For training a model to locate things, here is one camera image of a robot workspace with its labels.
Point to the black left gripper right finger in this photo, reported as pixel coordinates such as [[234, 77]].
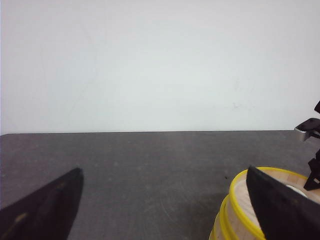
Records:
[[282, 213]]

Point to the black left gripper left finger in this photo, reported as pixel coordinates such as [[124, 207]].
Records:
[[47, 213]]

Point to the bamboo steamer basket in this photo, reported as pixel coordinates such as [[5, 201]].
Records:
[[234, 224], [215, 233], [240, 201]]

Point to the white bun right basket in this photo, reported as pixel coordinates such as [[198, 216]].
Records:
[[297, 190]]

